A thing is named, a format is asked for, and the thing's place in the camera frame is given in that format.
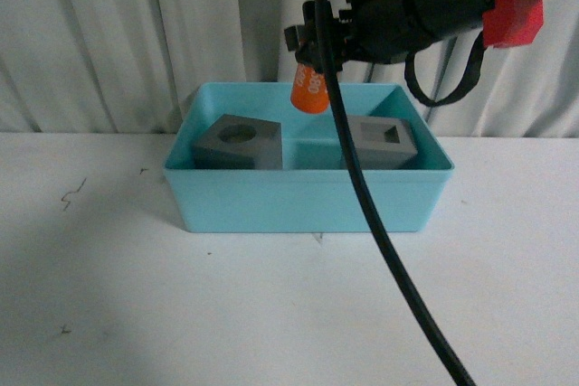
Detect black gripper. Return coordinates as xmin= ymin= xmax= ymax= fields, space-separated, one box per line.
xmin=283 ymin=0 xmax=435 ymax=73

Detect orange cylinder part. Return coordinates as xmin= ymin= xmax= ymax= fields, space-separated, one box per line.
xmin=290 ymin=63 xmax=329 ymax=115

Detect gray cube with round hole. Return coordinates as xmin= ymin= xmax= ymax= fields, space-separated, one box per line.
xmin=191 ymin=114 xmax=283 ymax=170

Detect blue plastic box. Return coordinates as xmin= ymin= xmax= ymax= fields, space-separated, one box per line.
xmin=164 ymin=82 xmax=454 ymax=233

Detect gray cube with square hole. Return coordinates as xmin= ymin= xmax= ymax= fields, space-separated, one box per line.
xmin=347 ymin=115 xmax=418 ymax=170

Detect black cable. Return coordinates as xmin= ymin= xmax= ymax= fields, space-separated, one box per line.
xmin=314 ymin=0 xmax=477 ymax=386

